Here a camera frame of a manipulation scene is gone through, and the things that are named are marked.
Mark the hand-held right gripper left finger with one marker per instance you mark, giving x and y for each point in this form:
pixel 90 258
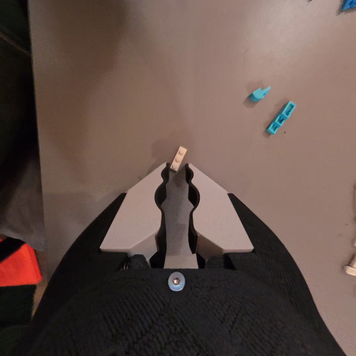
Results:
pixel 133 219

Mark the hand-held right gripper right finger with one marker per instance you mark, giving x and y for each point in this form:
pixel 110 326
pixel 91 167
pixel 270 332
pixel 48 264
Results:
pixel 219 222

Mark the pile of white lego pieces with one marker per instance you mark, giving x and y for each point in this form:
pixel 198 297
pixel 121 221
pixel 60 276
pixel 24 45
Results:
pixel 351 267

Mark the light blue narrow lego plate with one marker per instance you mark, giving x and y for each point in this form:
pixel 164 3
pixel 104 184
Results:
pixel 281 118

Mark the light blue lego clip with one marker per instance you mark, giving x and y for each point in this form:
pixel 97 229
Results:
pixel 257 96

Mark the orange-red object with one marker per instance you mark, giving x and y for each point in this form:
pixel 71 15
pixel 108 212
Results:
pixel 16 264

